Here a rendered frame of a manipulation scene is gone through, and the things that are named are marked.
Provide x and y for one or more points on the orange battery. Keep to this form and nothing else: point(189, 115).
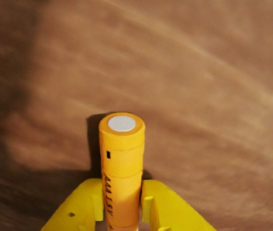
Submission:
point(121, 144)

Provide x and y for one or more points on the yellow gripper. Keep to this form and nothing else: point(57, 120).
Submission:
point(162, 207)

